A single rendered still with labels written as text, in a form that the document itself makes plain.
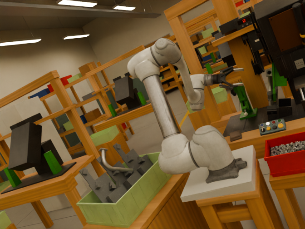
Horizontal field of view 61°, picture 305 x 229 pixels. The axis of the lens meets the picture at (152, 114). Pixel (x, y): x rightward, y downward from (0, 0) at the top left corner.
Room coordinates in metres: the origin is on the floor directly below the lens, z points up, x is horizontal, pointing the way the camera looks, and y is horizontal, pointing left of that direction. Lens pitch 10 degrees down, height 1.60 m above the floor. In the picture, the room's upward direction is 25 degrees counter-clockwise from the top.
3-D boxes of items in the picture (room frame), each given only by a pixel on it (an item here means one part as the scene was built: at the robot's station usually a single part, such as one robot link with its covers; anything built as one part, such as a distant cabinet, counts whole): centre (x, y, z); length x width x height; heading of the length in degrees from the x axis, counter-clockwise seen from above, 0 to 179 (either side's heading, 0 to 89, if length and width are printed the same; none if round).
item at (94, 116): (7.52, 1.92, 1.13); 2.48 x 0.54 x 2.27; 65
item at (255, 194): (1.33, -0.23, 0.83); 0.32 x 0.32 x 0.04; 62
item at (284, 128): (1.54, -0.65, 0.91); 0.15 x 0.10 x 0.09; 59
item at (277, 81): (1.68, -0.87, 1.17); 0.13 x 0.12 x 0.20; 59
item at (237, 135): (1.68, -0.45, 0.91); 0.10 x 0.08 x 0.03; 159
